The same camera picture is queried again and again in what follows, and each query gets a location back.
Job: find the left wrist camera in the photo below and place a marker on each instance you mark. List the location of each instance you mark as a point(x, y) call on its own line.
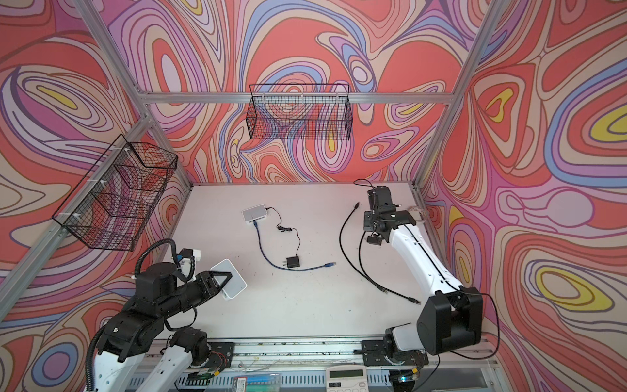
point(189, 257)

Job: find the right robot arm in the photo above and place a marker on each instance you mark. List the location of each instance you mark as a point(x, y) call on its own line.
point(451, 315)

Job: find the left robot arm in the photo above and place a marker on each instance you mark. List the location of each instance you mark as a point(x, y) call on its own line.
point(166, 284)

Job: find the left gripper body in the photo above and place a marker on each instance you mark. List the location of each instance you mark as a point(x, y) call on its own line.
point(199, 291)

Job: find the black wire basket back wall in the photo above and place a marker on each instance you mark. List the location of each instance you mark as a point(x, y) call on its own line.
point(300, 111)

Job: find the black wire basket left wall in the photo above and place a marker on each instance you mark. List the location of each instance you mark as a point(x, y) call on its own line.
point(131, 178)

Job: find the black wire basket wall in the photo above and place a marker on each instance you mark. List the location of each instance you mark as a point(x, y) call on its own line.
point(131, 178)
point(300, 111)

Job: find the clear plastic box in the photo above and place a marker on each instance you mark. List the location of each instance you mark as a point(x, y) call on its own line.
point(266, 382)

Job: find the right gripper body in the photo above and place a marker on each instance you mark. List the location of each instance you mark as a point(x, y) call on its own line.
point(368, 221)

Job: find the white network switch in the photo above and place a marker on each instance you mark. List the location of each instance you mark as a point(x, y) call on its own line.
point(253, 214)
point(237, 284)

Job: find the white calculator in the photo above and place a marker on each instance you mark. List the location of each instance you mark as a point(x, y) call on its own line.
point(346, 378)

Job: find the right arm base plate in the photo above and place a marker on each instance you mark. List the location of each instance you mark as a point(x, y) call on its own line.
point(383, 352)

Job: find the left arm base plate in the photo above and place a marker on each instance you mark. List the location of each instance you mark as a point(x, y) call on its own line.
point(218, 355)

